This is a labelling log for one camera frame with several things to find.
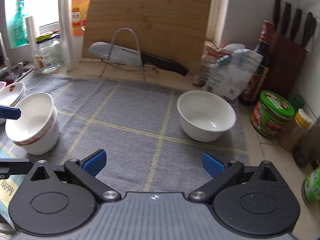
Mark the green lid sauce jar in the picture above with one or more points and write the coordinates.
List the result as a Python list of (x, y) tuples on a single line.
[(271, 113)]

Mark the green detergent bottle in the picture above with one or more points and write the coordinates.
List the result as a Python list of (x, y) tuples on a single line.
[(20, 26)]

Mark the plain white bowl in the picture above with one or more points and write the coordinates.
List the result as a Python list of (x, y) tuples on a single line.
[(204, 116)]

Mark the red white snack bag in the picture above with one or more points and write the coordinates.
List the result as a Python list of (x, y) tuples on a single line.
[(210, 56)]

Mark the plastic cup stack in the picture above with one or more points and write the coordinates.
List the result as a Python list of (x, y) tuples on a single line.
[(66, 33), (32, 34)]

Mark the white fruit plate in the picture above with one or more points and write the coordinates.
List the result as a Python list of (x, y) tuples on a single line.
[(14, 88), (12, 100)]

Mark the wire knife stand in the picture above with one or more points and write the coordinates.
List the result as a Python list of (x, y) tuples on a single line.
[(126, 56)]

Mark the teal happy every day mat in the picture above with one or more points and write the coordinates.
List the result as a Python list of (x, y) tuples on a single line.
[(9, 186)]

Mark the bamboo cutting board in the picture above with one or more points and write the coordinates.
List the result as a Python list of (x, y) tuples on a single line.
[(171, 29)]

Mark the green cap small bottle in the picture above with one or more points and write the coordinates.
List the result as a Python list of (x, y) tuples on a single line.
[(297, 102)]

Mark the steel kitchen sink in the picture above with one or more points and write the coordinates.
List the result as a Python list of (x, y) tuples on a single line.
[(10, 76)]

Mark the plastic cup stack right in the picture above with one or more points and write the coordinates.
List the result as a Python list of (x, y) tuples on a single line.
[(66, 33)]

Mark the dark oil glass bottle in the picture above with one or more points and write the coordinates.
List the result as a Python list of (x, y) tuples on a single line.
[(307, 150)]

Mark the orange oil jug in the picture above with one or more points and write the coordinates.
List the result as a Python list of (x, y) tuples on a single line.
[(79, 7)]

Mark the dark red knife block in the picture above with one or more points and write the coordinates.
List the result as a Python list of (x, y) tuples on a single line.
[(286, 56)]

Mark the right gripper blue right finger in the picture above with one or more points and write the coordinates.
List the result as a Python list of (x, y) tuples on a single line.
[(223, 176)]

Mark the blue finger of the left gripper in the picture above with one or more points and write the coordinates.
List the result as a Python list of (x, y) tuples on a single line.
[(8, 112), (13, 166)]

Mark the white printed food bag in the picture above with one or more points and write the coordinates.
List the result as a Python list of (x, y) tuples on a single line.
[(230, 75)]

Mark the sink soap dispenser pump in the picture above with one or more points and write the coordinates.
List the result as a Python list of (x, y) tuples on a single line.
[(20, 68)]

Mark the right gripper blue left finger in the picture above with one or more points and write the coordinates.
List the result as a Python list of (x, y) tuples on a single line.
[(83, 172)]

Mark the plastic cup stack left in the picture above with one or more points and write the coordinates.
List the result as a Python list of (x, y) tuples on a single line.
[(32, 34)]

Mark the green label glass jar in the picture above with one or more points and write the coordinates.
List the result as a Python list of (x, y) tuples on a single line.
[(310, 187)]

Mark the yellow lid spice jar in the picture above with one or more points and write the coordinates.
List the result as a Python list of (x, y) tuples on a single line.
[(294, 130)]

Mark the steel cleaver black handle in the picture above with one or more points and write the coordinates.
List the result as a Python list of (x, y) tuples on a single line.
[(100, 49)]

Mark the grey checked table mat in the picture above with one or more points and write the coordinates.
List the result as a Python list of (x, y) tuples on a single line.
[(136, 123)]

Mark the glass jar green lid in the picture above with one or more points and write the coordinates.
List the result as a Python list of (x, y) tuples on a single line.
[(48, 51)]

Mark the white bowl pink pattern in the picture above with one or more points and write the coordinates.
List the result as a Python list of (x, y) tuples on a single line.
[(38, 114)]

